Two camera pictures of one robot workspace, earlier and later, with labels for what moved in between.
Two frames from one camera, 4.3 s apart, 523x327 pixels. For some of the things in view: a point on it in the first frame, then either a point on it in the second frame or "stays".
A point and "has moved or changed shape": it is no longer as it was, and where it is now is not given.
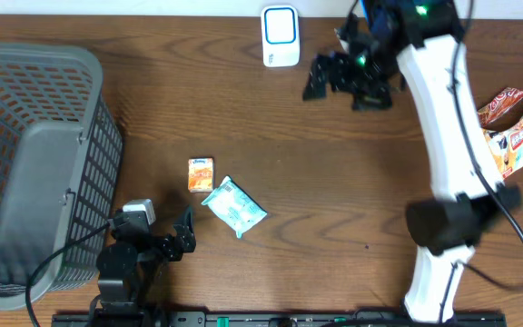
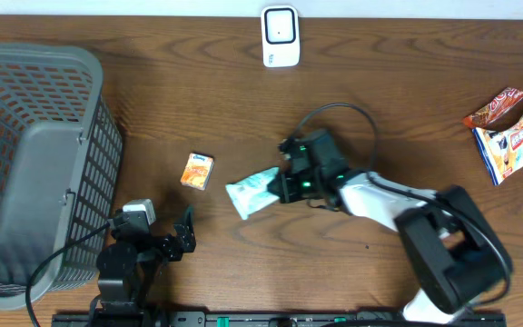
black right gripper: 376,98 to 287,194
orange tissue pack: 201,174 has moved or changed shape
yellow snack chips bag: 513,146 stays
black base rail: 116,316 stays
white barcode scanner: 281,35 stays
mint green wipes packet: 235,206 to 251,193
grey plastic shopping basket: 46,164 stays
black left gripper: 185,238 stays
